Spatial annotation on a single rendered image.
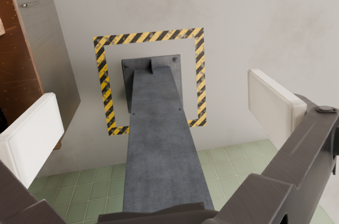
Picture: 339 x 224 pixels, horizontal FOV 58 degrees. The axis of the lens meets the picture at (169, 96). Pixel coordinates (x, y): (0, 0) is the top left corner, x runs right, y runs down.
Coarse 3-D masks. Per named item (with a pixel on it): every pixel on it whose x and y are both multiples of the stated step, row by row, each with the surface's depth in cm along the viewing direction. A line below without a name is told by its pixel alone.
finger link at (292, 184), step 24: (312, 120) 13; (336, 120) 13; (288, 144) 11; (312, 144) 11; (288, 168) 10; (312, 168) 10; (240, 192) 8; (264, 192) 8; (288, 192) 8; (312, 192) 10; (216, 216) 7; (240, 216) 7; (264, 216) 7; (288, 216) 8; (312, 216) 11
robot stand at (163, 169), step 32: (160, 32) 163; (192, 32) 164; (128, 64) 166; (160, 64) 168; (128, 96) 174; (160, 96) 128; (128, 128) 182; (160, 128) 102; (128, 160) 85; (160, 160) 84; (192, 160) 83; (128, 192) 72; (160, 192) 72; (192, 192) 71
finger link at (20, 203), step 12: (0, 168) 12; (0, 180) 11; (12, 180) 11; (0, 192) 10; (12, 192) 10; (24, 192) 10; (0, 204) 10; (12, 204) 10; (24, 204) 10; (36, 204) 9; (48, 204) 9; (0, 216) 9; (12, 216) 8; (24, 216) 8; (36, 216) 8; (48, 216) 8; (60, 216) 8
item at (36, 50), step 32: (0, 0) 97; (32, 0) 116; (32, 32) 111; (0, 64) 105; (32, 64) 106; (64, 64) 144; (0, 96) 109; (32, 96) 110; (64, 96) 136; (64, 128) 129
